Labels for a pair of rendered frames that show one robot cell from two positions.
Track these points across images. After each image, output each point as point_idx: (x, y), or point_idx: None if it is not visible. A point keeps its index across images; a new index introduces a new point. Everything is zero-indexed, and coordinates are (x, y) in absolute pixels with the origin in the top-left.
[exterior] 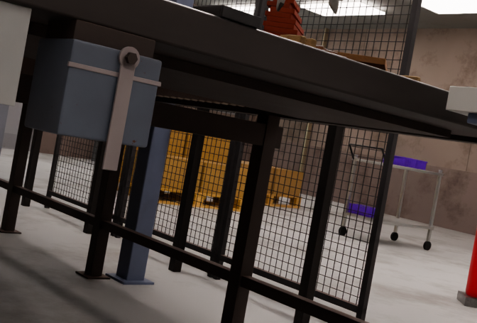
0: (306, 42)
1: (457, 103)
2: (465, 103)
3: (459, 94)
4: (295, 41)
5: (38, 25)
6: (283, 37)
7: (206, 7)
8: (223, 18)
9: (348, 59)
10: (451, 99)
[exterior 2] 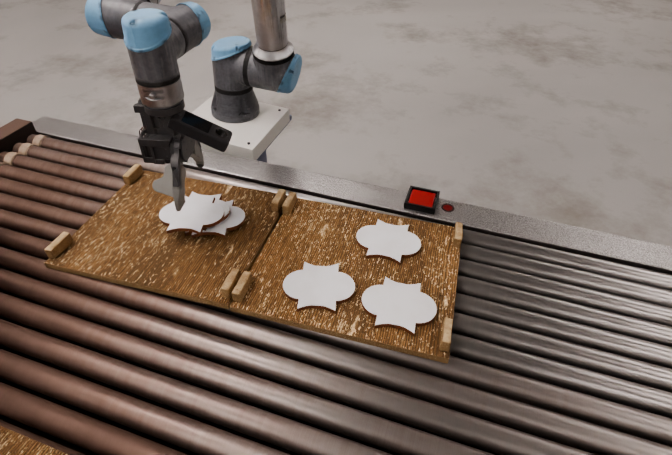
0: (284, 194)
1: (257, 155)
2: (259, 152)
3: (256, 150)
4: (376, 185)
5: None
6: (290, 205)
7: (437, 201)
8: (435, 197)
9: (329, 175)
10: (254, 155)
